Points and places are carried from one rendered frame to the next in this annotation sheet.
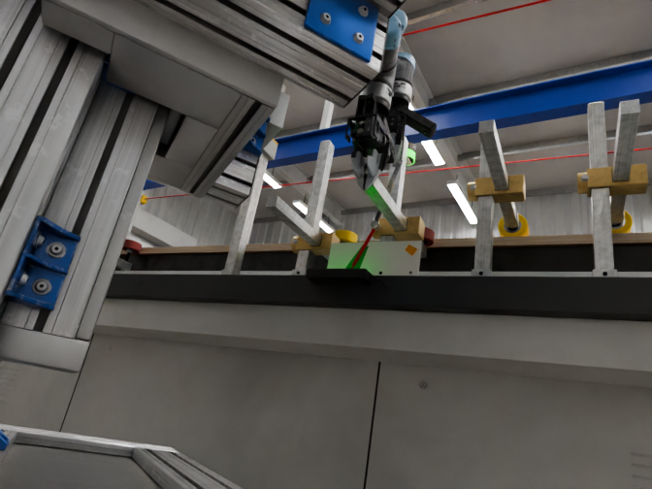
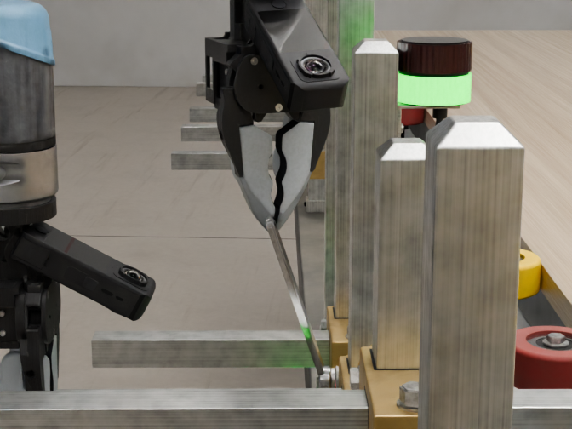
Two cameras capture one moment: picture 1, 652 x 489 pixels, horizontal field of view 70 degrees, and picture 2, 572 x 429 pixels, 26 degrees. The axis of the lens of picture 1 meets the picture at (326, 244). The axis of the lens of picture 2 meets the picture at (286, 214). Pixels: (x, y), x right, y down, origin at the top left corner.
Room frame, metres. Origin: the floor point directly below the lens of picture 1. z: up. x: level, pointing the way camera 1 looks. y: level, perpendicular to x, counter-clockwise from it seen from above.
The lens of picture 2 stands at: (0.61, -0.98, 1.25)
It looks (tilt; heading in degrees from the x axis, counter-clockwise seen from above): 14 degrees down; 59
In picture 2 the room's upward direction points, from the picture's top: straight up
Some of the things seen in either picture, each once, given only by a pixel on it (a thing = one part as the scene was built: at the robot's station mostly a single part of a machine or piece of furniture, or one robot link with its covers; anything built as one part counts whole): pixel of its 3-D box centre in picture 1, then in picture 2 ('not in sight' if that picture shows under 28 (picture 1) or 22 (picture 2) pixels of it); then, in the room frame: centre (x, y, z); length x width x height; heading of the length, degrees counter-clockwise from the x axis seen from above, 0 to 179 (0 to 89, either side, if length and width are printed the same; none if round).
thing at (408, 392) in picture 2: not in sight; (414, 395); (1.01, -0.45, 0.98); 0.02 x 0.02 x 0.01
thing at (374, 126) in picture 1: (370, 126); (4, 272); (0.89, -0.05, 0.97); 0.09 x 0.08 x 0.12; 150
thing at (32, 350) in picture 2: (378, 153); (33, 353); (0.91, -0.08, 0.91); 0.05 x 0.02 x 0.09; 60
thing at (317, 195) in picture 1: (315, 208); (352, 224); (1.30, 0.05, 0.93); 0.04 x 0.04 x 0.48; 60
